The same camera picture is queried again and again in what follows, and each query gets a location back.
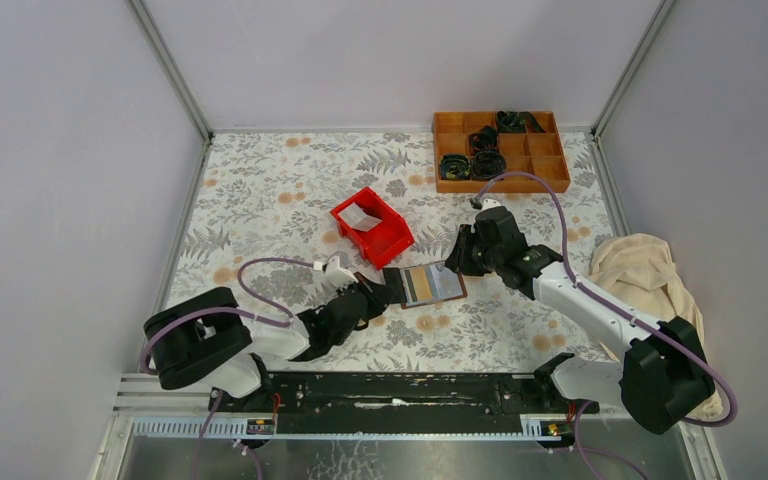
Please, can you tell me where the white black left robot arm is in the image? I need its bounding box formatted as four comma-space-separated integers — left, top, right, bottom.
139, 280, 398, 411

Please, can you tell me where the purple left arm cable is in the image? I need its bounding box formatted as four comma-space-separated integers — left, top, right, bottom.
140, 257, 326, 480

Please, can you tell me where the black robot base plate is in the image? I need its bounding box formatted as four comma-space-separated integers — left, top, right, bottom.
210, 371, 599, 435

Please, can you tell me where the orange card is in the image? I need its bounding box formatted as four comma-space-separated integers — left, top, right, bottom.
404, 266, 433, 305

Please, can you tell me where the light blue card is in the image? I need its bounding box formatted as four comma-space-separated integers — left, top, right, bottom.
430, 262, 464, 301

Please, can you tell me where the beige crumpled cloth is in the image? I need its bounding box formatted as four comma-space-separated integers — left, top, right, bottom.
589, 233, 723, 420

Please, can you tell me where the floral patterned table mat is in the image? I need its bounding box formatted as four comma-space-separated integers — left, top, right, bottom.
167, 133, 605, 372

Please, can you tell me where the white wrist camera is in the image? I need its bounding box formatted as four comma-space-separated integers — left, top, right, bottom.
312, 254, 358, 291
469, 197, 501, 211

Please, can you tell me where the stack of credit cards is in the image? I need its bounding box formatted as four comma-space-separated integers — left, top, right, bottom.
339, 203, 381, 232

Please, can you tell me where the dark floral rolled cloth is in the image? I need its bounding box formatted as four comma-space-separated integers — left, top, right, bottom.
439, 154, 471, 181

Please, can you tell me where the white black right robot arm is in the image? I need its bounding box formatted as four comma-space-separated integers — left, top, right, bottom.
444, 206, 716, 434

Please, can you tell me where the brown leather card holder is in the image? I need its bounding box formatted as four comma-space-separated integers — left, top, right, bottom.
395, 261, 468, 309

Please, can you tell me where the red plastic bin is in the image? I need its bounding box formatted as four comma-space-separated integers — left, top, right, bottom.
330, 187, 415, 270

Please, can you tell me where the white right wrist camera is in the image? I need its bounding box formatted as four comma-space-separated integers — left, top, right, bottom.
469, 197, 501, 211

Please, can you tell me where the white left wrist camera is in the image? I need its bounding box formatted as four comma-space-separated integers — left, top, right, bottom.
312, 254, 358, 291

